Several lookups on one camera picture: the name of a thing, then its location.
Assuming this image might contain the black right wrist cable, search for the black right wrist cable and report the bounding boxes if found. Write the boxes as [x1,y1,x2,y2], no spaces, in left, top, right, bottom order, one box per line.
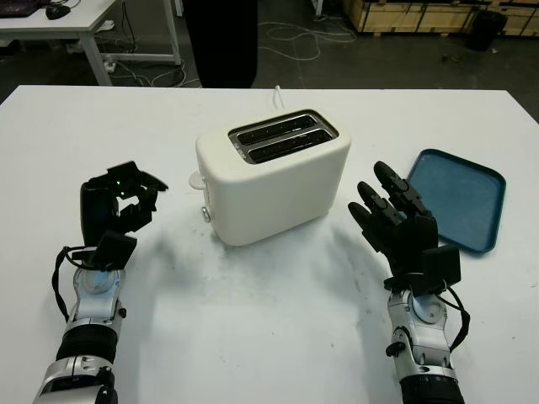
[437,285,472,355]

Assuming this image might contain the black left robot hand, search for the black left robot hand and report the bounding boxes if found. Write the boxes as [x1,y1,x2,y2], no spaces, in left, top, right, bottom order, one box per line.
[78,161,170,253]

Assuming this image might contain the white two-slot toaster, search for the white two-slot toaster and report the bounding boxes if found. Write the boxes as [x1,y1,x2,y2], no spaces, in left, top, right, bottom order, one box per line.
[188,108,353,247]

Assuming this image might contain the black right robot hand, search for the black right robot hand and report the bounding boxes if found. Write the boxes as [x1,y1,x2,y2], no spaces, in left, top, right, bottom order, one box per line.
[348,161,440,291]

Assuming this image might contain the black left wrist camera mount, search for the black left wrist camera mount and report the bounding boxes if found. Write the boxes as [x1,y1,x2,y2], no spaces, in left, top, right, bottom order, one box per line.
[91,230,138,271]

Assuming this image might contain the black waste bin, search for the black waste bin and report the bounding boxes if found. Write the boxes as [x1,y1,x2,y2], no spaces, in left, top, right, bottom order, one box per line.
[466,10,509,52]

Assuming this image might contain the white office desk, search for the white office desk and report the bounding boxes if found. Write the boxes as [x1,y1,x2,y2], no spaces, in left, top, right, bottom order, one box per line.
[0,0,183,88]

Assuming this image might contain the wooden crate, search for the wooden crate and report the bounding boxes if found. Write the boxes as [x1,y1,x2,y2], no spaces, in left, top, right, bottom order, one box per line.
[341,0,539,37]

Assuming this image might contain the person in dark trousers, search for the person in dark trousers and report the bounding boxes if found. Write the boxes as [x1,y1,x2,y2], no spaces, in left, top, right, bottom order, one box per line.
[189,0,259,89]

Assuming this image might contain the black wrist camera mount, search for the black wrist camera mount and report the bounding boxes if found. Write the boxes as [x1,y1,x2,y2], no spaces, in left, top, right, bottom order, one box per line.
[91,230,138,271]
[421,246,462,292]

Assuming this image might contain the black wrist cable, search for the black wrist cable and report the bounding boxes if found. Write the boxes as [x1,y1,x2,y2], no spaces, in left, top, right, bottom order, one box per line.
[51,246,99,326]
[437,285,472,355]

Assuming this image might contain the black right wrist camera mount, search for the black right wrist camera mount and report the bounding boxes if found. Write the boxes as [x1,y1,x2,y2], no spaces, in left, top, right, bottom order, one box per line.
[421,246,462,292]

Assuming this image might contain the white floor cable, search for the white floor cable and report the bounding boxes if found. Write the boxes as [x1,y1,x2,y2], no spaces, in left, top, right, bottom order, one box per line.
[257,16,358,61]

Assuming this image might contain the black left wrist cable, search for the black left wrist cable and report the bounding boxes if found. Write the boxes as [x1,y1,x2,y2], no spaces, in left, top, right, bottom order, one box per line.
[51,246,99,326]

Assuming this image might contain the blue plastic tray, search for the blue plastic tray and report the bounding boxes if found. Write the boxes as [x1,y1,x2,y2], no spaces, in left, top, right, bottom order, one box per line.
[402,147,507,255]

